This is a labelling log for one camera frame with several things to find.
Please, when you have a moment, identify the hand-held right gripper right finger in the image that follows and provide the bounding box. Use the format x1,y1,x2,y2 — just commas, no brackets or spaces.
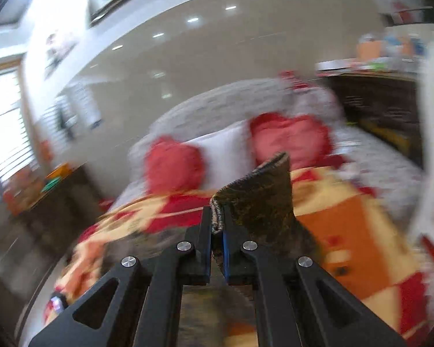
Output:
222,207,408,347

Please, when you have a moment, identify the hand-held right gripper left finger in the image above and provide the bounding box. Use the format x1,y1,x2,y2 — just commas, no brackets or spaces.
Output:
29,205,213,347

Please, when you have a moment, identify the dark patterned small garment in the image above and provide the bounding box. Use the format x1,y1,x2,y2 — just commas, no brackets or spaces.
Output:
181,151,328,347

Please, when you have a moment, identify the red heart pillow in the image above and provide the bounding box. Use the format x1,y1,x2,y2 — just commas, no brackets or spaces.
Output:
144,135,207,195
249,113,334,171

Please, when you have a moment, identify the white pillow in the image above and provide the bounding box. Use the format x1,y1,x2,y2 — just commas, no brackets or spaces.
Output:
185,120,257,191

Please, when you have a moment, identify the red orange printed blanket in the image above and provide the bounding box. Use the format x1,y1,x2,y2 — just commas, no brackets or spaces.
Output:
43,165,434,347

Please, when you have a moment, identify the dark wooden cabinet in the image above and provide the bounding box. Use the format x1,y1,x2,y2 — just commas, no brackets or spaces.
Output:
7,166,107,263
325,71,426,167

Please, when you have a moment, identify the grey upholstered bed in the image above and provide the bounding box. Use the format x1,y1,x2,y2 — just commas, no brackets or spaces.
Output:
105,72,425,217

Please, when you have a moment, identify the orange and green clutter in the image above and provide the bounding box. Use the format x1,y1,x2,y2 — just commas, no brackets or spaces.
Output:
3,162,73,208

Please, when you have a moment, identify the window with blinds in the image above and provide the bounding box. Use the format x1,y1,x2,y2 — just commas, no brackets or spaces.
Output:
0,68,41,215

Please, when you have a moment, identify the white hanging cloth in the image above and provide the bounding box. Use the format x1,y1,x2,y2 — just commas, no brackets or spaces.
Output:
408,41,434,248

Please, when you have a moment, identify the pile of colourful boxes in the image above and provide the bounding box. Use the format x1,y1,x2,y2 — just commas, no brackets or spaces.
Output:
354,32,426,73

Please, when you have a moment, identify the white wall paper sheet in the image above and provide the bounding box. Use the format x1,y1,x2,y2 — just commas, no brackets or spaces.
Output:
72,82,102,129

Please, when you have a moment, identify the dark hanging wall item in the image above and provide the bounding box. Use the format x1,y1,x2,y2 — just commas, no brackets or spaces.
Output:
57,104,77,139

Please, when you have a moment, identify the wall poster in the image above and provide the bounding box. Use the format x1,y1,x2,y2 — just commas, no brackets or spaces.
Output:
43,30,77,81

